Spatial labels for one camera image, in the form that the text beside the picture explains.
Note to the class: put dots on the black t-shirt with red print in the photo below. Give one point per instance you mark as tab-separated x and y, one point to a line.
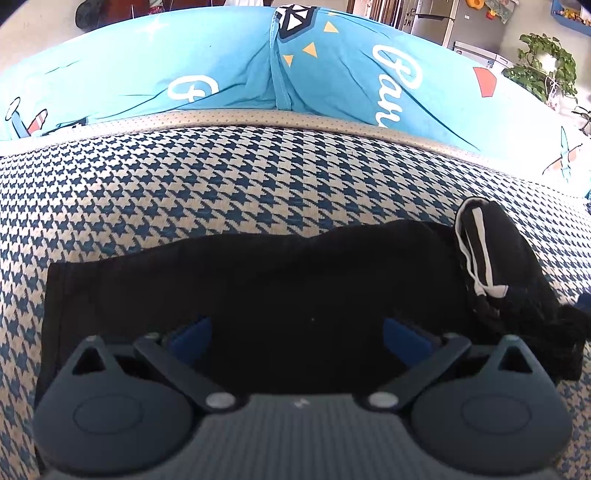
277	277

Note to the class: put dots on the blue printed sofa cover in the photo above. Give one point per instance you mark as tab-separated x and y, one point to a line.
207	55

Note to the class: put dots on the leafy potted plant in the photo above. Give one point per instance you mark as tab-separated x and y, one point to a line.
540	69

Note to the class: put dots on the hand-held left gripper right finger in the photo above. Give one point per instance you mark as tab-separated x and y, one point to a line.
406	341

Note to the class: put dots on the orange fridge magnet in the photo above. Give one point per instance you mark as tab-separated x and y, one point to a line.
475	3

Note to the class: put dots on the houndstooth sofa seat cushion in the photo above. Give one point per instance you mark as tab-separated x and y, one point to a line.
184	184

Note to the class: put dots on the blue wall shelf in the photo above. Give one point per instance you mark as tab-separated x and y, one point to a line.
572	16

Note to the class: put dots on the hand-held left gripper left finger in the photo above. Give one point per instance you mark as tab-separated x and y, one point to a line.
191	339

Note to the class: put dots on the long-leaf potted plant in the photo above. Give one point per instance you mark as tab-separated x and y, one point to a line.
582	119

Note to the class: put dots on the pile of clothes on chair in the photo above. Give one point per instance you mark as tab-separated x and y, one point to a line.
92	11

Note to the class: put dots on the stainless steel refrigerator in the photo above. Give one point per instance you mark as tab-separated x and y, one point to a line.
434	25

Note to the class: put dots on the wooden door frame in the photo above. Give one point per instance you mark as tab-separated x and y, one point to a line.
376	11

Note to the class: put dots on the white chest freezer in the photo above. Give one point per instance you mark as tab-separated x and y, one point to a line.
480	55

